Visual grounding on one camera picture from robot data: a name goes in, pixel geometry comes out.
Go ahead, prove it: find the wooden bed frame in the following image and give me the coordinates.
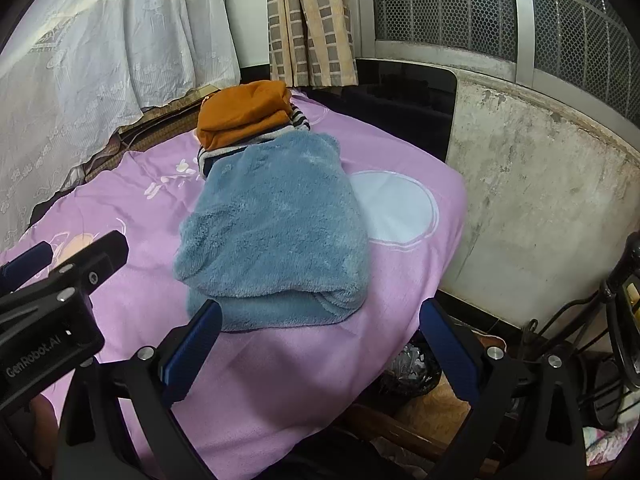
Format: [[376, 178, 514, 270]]
[[345, 385, 501, 471]]

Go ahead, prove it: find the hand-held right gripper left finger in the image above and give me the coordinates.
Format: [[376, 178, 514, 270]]
[[52, 299, 224, 480]]

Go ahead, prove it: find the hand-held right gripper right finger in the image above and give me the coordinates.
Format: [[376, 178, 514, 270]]
[[419, 299, 586, 480]]

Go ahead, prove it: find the black trash bag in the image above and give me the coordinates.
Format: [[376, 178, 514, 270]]
[[377, 342, 443, 398]]

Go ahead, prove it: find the pale floral fabric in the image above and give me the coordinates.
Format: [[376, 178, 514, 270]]
[[582, 420, 636, 476]]

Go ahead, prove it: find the checked beige curtain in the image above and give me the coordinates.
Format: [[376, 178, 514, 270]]
[[264, 0, 360, 88]]

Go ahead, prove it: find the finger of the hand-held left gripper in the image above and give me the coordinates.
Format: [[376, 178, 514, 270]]
[[47, 230, 130, 293], [0, 241, 53, 293]]

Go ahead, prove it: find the blue fleece jacket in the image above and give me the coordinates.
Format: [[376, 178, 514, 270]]
[[172, 132, 372, 333]]

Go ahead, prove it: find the striped folded garment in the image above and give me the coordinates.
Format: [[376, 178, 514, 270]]
[[196, 97, 312, 178]]

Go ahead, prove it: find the black glossy panel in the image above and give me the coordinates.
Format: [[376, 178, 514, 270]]
[[305, 58, 458, 163]]

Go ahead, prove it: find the white lace cover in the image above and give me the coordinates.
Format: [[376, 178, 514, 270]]
[[0, 0, 243, 251]]

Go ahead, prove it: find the orange folded garment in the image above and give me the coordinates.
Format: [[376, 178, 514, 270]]
[[196, 80, 293, 151]]

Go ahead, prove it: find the purple blanket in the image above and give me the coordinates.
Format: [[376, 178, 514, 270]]
[[0, 87, 468, 480]]

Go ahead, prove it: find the metal window grille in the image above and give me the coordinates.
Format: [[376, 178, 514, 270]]
[[370, 0, 640, 133]]

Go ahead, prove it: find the brown woven mat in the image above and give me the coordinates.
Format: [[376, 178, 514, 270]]
[[30, 87, 221, 226]]

